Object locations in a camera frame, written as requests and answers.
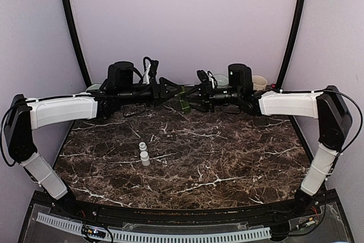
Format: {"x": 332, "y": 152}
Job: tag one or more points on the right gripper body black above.
{"x": 210, "y": 97}

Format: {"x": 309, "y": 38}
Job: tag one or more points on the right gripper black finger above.
{"x": 196, "y": 104}
{"x": 192, "y": 90}

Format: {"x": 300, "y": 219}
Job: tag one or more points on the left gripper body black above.
{"x": 156, "y": 98}

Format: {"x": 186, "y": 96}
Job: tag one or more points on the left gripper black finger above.
{"x": 167, "y": 85}
{"x": 168, "y": 95}

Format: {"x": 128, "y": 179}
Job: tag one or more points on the green weekly pill organizer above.
{"x": 185, "y": 107}

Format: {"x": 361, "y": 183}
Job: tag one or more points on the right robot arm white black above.
{"x": 327, "y": 106}

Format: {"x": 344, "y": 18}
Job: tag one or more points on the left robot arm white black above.
{"x": 124, "y": 85}

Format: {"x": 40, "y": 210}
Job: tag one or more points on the pale green bowl right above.
{"x": 220, "y": 81}

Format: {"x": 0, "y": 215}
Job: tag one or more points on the pale green bowl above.
{"x": 220, "y": 81}
{"x": 93, "y": 88}

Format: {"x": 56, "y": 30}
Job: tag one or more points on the cream ceramic mug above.
{"x": 259, "y": 83}

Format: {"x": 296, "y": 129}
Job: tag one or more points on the pale green bowl left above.
{"x": 93, "y": 88}

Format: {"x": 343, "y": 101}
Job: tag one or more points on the white pill bottle front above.
{"x": 144, "y": 158}

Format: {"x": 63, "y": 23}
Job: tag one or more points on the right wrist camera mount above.
{"x": 207, "y": 77}

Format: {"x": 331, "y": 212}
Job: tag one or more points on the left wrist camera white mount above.
{"x": 150, "y": 70}

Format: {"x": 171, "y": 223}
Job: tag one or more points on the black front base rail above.
{"x": 116, "y": 215}

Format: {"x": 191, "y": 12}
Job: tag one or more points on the white slotted cable duct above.
{"x": 115, "y": 235}

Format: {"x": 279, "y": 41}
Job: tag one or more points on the left black frame post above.
{"x": 68, "y": 12}

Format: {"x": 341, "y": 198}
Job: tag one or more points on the black frame post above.
{"x": 68, "y": 12}
{"x": 290, "y": 43}

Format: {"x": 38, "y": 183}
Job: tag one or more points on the right black frame post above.
{"x": 290, "y": 43}

